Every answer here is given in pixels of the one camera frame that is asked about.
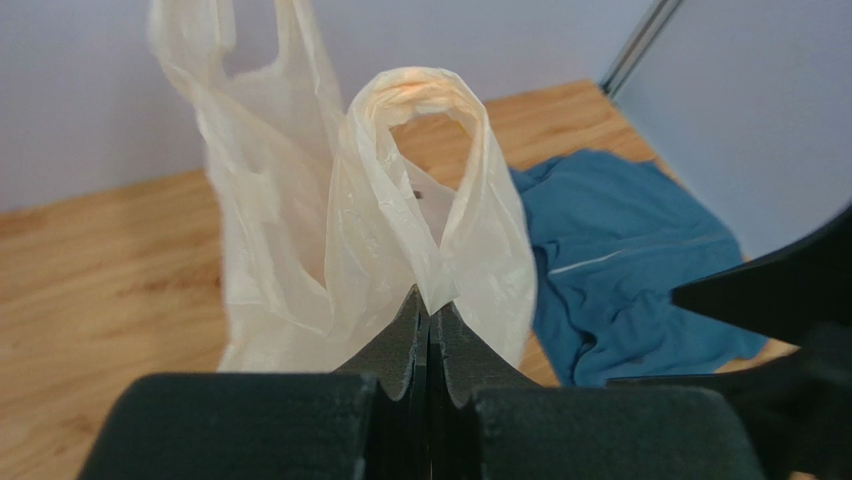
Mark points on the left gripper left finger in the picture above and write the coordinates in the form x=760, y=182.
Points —
x=364, y=420

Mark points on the blue cloth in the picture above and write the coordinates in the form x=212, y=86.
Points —
x=611, y=239

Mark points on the right aluminium frame post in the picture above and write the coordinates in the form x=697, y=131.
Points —
x=639, y=43

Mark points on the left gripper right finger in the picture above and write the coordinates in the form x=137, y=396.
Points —
x=489, y=421

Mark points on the banana print plastic bag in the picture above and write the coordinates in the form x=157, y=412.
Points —
x=332, y=213

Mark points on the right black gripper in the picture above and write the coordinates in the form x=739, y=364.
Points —
x=796, y=408

